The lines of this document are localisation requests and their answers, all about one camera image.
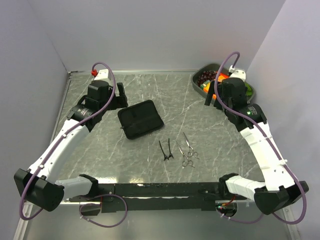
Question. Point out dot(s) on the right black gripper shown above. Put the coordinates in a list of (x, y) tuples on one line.
[(209, 96)]

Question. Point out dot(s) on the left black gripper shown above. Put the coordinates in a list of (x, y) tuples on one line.
[(120, 101)]

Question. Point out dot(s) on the black zippered tool case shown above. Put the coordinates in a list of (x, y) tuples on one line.
[(140, 119)]

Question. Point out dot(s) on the silver hair scissors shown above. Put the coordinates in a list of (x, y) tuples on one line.
[(186, 161), (191, 151)]

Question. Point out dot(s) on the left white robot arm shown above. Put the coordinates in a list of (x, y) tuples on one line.
[(39, 184)]

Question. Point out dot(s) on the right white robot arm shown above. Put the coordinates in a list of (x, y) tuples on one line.
[(280, 187)]

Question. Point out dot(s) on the orange juice carton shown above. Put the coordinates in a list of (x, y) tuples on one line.
[(205, 86)]

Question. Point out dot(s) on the dark red grapes bunch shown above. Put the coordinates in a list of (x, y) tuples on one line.
[(206, 75)]

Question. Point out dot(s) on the grey plastic tray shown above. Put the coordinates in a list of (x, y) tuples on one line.
[(215, 67)]

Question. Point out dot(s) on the orange carrot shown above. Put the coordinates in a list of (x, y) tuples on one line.
[(221, 77)]

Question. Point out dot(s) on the green leaf vegetable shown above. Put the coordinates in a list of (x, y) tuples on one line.
[(249, 90)]

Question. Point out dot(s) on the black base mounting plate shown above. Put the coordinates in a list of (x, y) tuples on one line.
[(157, 196)]

